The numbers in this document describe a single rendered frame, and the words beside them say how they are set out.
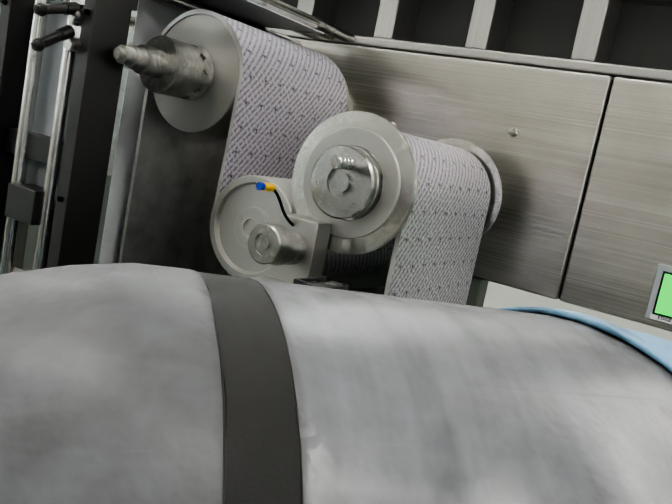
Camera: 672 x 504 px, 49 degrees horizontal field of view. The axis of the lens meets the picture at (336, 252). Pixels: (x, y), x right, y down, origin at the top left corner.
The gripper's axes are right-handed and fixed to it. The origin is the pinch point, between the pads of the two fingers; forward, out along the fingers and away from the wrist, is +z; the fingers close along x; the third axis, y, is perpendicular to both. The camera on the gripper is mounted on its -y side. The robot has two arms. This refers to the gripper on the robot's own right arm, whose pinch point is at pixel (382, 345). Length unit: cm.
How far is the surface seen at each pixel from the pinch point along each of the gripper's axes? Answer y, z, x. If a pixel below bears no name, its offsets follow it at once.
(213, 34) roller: 29.4, -1.5, 29.0
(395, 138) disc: 21.4, -2.8, 2.0
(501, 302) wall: -37, 264, 69
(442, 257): 9.3, 10.5, -0.3
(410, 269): 8.3, 2.4, -0.3
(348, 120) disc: 22.3, -2.8, 7.7
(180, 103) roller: 20.8, -1.5, 32.4
